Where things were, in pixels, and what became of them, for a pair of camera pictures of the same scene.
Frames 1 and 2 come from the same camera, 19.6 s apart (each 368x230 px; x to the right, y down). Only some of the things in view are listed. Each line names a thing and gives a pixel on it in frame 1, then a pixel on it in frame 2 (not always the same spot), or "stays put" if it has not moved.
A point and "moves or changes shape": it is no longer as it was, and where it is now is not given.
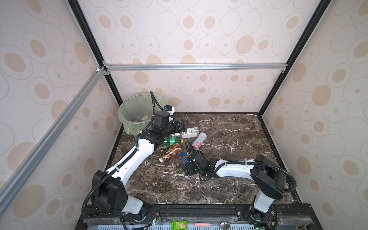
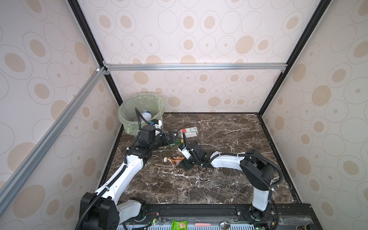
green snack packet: x=179 y=225 stays put
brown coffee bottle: x=174 y=150 -> x=173 y=160
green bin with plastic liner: x=137 y=110 stays put
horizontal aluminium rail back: x=121 y=66 stays put
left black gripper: x=179 y=128 -> x=167 y=141
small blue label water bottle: x=185 y=159 moves or changes shape
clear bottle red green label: x=191 y=132 stays put
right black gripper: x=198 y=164 -> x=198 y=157
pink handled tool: x=201 y=224 stays put
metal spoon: x=224 y=225 stays put
